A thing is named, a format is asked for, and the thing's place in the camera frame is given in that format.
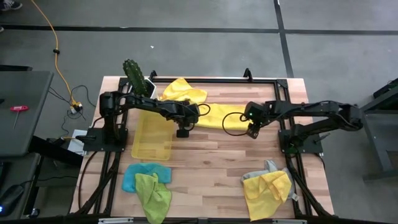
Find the yellow microfiber towel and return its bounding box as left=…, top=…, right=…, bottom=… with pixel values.
left=159, top=77, right=208, bottom=105
left=195, top=103, right=251, bottom=131
left=242, top=170, right=292, bottom=222

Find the grey microfiber towel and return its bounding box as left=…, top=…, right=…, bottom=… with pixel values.
left=240, top=159, right=299, bottom=202

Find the blue microfiber towel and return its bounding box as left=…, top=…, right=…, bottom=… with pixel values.
left=121, top=162, right=172, bottom=194

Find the green microfiber towel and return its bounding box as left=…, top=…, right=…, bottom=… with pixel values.
left=134, top=172, right=172, bottom=224

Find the yellow translucent plastic bin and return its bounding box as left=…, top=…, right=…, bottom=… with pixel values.
left=131, top=110, right=175, bottom=162

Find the green cactus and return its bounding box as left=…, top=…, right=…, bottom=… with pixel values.
left=122, top=58, right=149, bottom=97

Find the power plug adapter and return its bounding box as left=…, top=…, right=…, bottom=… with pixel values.
left=70, top=101, right=84, bottom=115

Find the white paper sheet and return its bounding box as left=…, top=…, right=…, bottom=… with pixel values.
left=63, top=136, right=86, bottom=156

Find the black metal stand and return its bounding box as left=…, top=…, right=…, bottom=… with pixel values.
left=360, top=77, right=398, bottom=182

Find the black low side table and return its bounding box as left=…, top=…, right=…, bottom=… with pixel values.
left=0, top=135, right=84, bottom=220

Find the grey side desk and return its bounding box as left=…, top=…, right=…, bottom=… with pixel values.
left=0, top=70, right=54, bottom=158

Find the black computer mouse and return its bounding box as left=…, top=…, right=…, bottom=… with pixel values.
left=0, top=183, right=25, bottom=217

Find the person's shoe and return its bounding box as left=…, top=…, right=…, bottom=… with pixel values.
left=0, top=0, right=23, bottom=12

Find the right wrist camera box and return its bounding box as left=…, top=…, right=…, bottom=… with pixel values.
left=247, top=123, right=261, bottom=139

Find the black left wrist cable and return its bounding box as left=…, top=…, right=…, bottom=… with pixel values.
left=194, top=103, right=211, bottom=118

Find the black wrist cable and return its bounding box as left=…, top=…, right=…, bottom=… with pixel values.
left=221, top=111, right=253, bottom=137
left=194, top=103, right=211, bottom=118

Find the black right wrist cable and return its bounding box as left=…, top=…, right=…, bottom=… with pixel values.
left=221, top=111, right=253, bottom=137

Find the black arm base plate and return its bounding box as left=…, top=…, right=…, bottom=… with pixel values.
left=75, top=126, right=129, bottom=152
left=278, top=128, right=331, bottom=154

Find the black floor cable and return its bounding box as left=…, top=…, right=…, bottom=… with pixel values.
left=48, top=84, right=97, bottom=138

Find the silver metal bracket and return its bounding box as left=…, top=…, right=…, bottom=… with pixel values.
left=98, top=217, right=135, bottom=224
left=272, top=218, right=308, bottom=224

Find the yellow floor extension cable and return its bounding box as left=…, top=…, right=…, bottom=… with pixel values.
left=30, top=0, right=78, bottom=108

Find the red T-handle tool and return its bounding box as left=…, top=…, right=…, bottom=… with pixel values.
left=9, top=105, right=29, bottom=130

